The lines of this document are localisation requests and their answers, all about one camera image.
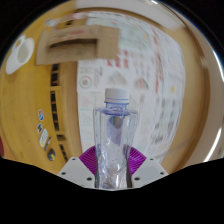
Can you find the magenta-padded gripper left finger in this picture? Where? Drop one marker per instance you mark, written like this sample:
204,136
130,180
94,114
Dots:
75,171

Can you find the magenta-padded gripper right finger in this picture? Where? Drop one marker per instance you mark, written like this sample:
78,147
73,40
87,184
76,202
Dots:
150,171

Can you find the clear plastic bottle white cap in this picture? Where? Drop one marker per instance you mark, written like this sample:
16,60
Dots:
115,140

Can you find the small black round object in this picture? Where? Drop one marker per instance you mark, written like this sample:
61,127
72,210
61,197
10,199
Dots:
51,154

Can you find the dark pen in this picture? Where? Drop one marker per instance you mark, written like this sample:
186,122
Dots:
48,143

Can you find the small white card pack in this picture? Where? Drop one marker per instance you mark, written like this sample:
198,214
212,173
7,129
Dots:
43,138

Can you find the small dark printed card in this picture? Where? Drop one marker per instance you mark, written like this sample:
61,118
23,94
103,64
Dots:
39,128

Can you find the small blue card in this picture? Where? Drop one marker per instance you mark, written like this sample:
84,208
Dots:
40,115

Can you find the flat round red coaster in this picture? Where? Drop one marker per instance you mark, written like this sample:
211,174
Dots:
1,148

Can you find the white ceramic mug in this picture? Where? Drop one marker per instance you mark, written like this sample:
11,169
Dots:
23,53

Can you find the open brown cardboard box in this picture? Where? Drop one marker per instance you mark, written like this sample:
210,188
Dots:
106,41

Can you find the wooden slatted back rail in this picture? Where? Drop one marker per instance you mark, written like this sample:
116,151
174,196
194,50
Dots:
60,100

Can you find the wall of printed posters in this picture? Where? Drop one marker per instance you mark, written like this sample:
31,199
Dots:
150,83

